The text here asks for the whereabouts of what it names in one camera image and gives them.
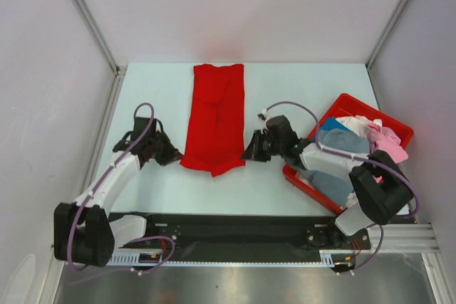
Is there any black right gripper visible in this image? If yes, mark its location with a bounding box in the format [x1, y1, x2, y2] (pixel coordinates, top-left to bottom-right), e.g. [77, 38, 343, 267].
[240, 129, 284, 162]

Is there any red t-shirt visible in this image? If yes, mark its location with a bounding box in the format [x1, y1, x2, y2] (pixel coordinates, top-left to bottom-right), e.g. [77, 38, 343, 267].
[180, 63, 245, 177]

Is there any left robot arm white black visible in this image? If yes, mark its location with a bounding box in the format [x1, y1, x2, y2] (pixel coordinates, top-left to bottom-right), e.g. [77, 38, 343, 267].
[53, 117, 183, 267]

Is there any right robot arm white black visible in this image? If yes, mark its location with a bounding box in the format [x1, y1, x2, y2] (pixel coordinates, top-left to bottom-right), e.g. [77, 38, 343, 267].
[241, 115, 414, 248]

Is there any blue t-shirt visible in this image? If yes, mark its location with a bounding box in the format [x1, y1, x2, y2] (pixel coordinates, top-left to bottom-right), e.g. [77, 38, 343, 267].
[320, 117, 351, 132]

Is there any grey-blue t-shirt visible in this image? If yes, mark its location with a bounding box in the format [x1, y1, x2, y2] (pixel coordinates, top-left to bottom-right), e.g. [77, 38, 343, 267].
[300, 129, 370, 207]

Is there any red plastic bin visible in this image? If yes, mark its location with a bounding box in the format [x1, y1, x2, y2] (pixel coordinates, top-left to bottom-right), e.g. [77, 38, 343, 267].
[282, 93, 414, 215]

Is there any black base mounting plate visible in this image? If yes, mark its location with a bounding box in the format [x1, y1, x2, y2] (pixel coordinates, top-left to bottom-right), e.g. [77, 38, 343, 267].
[106, 211, 371, 262]

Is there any white t-shirt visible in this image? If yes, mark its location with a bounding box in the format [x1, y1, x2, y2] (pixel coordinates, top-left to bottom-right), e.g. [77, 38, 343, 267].
[336, 115, 373, 137]

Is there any pink t-shirt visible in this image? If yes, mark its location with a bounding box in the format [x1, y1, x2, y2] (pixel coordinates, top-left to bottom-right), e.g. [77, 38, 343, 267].
[367, 123, 408, 164]

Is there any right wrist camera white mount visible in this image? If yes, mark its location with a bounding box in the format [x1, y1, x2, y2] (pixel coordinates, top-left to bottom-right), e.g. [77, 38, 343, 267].
[257, 108, 269, 130]

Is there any left aluminium corner post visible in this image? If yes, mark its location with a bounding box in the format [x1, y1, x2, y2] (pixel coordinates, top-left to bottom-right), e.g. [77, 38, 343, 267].
[51, 0, 128, 77]

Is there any aluminium corner post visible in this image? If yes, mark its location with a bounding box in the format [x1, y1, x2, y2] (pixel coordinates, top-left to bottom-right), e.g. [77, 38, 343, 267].
[51, 0, 128, 77]
[366, 0, 412, 71]

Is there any left grey cable duct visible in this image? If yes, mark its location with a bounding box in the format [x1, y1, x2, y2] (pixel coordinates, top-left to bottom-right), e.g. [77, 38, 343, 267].
[107, 250, 165, 267]

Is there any grey cable duct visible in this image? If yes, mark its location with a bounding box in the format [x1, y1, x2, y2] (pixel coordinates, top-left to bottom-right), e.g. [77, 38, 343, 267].
[319, 250, 356, 268]
[107, 250, 165, 267]

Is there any right grey cable duct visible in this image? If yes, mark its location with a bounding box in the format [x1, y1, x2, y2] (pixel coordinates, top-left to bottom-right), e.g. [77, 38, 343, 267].
[319, 250, 356, 268]

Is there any right aluminium corner post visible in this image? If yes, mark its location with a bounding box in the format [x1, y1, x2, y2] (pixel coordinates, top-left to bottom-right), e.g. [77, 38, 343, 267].
[366, 0, 412, 71]

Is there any aluminium front rail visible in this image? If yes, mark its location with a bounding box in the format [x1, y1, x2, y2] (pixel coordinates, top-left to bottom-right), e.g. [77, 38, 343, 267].
[380, 224, 440, 253]

